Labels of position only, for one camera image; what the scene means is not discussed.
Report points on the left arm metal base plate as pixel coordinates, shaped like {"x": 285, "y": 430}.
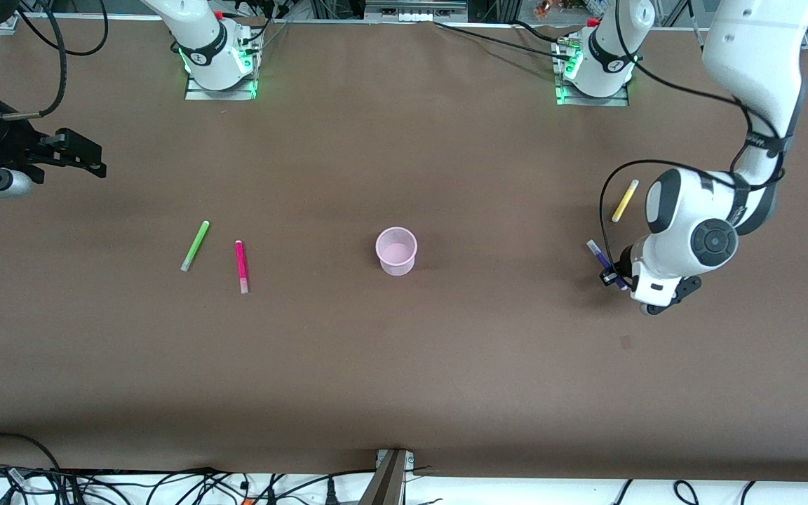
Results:
{"x": 621, "y": 102}

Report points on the yellow marker pen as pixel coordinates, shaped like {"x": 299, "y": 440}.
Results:
{"x": 625, "y": 200}

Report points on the pink marker pen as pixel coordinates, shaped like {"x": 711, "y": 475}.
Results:
{"x": 240, "y": 263}

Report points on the aluminium corner bracket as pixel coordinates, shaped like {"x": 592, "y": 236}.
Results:
{"x": 5, "y": 24}

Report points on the purple marker pen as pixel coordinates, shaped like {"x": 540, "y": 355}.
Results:
{"x": 595, "y": 250}

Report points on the pink plastic cup holder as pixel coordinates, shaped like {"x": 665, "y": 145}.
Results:
{"x": 397, "y": 263}

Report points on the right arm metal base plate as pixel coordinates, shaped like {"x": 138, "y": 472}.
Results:
{"x": 193, "y": 93}

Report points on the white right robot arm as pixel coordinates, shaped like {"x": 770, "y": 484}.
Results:
{"x": 200, "y": 42}

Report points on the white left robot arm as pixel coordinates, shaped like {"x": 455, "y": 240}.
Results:
{"x": 755, "y": 42}

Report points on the white power strip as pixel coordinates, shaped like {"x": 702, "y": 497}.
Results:
{"x": 414, "y": 12}

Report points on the green marker pen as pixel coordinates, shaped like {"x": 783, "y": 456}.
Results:
{"x": 195, "y": 245}

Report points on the aluminium profile bracket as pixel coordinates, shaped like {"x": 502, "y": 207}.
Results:
{"x": 386, "y": 484}

